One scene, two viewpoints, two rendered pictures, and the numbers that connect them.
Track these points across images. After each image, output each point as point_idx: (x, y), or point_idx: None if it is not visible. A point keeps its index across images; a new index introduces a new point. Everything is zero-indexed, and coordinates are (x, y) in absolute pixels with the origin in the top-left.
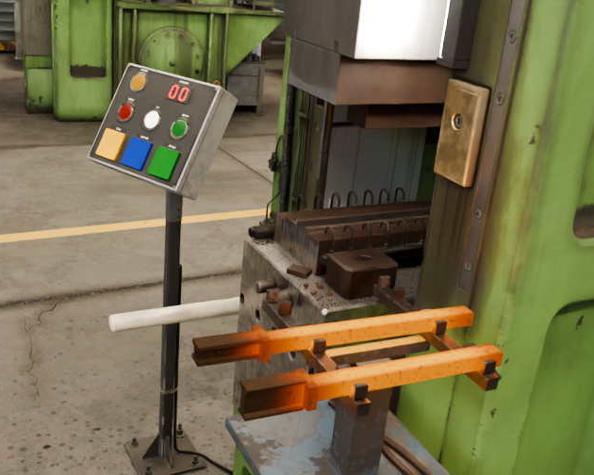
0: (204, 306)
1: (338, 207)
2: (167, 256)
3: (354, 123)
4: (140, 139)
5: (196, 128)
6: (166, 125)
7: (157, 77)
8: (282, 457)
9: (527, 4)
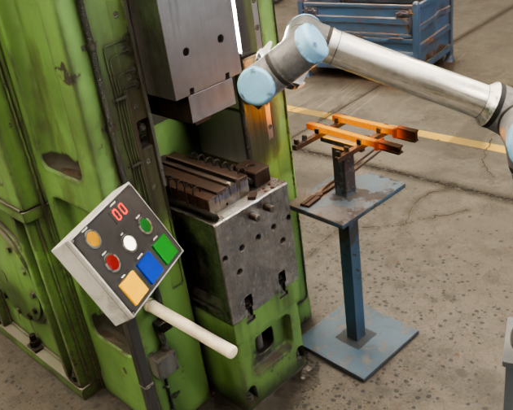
0: (186, 319)
1: (178, 189)
2: (141, 343)
3: (202, 122)
4: (142, 259)
5: (150, 213)
6: (138, 234)
7: (98, 221)
8: (355, 206)
9: (259, 11)
